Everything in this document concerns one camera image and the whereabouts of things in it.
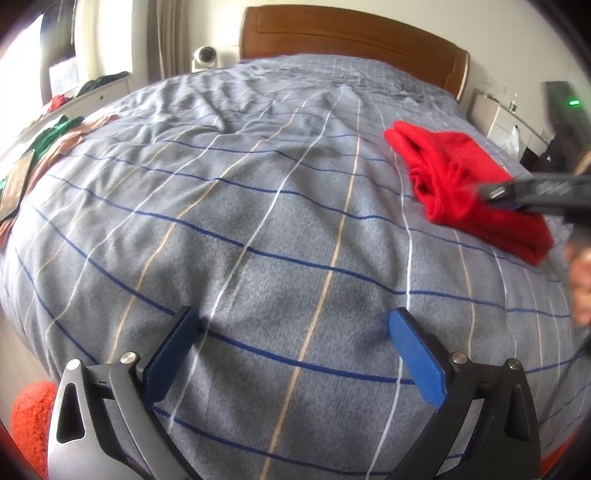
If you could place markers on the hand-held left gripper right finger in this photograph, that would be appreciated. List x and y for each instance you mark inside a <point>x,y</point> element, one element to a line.
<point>415,355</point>

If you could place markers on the orange fleece pants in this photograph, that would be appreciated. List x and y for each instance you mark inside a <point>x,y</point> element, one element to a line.
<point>32,424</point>

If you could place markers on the white dresser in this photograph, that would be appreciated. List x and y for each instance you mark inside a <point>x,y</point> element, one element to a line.
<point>106,90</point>

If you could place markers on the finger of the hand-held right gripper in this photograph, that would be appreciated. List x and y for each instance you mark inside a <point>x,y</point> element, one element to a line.
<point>540,191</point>

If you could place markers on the white nightstand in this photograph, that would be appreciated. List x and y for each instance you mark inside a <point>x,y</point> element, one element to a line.
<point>489,115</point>

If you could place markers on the wooden bed headboard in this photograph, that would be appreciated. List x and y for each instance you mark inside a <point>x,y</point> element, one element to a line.
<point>346,32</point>

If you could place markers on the green cloth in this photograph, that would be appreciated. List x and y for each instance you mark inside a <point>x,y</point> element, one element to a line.
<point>53,134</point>

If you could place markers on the dark clothes pile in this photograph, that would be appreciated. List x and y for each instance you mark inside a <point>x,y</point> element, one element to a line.
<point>99,83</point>

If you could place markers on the grey plaid blanket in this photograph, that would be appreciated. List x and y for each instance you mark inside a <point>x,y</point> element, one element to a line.
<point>258,207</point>

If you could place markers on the red knit sweater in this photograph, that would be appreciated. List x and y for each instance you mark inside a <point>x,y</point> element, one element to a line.
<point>452,161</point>

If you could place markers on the small red cloth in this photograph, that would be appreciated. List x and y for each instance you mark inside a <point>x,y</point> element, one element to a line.
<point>57,102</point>

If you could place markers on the person's right hand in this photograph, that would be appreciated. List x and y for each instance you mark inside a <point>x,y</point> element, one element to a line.
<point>581,281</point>

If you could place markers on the white round device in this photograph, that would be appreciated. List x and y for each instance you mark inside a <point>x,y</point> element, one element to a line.
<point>205,57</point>

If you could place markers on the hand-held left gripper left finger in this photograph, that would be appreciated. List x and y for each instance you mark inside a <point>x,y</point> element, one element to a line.
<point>171,355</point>

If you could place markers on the beige curtain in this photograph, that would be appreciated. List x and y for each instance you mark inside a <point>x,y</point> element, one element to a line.
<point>174,37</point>

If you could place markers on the white plastic bag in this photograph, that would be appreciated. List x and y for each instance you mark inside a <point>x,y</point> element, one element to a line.
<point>510,141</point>

